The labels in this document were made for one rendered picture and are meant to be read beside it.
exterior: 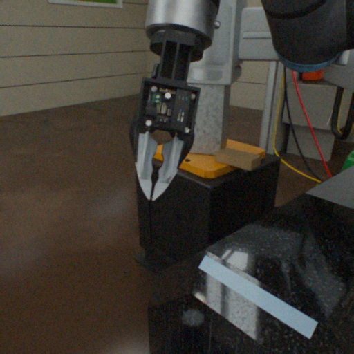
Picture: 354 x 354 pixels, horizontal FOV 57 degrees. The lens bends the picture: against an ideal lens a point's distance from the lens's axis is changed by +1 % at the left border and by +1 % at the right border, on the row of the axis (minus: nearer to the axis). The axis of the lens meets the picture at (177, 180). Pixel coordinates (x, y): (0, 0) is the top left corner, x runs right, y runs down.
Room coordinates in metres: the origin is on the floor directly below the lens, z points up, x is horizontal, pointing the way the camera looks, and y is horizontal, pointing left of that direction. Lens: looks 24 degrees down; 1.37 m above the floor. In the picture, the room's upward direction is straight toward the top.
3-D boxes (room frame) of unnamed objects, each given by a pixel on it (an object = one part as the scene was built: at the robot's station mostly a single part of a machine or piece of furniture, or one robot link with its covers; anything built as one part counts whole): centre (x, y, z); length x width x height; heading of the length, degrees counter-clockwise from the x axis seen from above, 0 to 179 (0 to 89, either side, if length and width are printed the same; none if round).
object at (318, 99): (4.15, -1.91, 0.43); 1.30 x 0.62 x 0.86; 138
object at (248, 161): (1.54, -0.30, 0.81); 0.20 x 0.10 x 0.05; 51
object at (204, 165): (1.76, -0.17, 0.76); 0.49 x 0.49 x 0.05; 43
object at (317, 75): (4.20, -1.68, 1.00); 0.50 x 0.22 x 0.33; 138
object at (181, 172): (1.76, -0.17, 0.37); 0.66 x 0.66 x 0.74; 43
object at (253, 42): (1.70, -0.36, 1.37); 0.74 x 0.34 x 0.25; 73
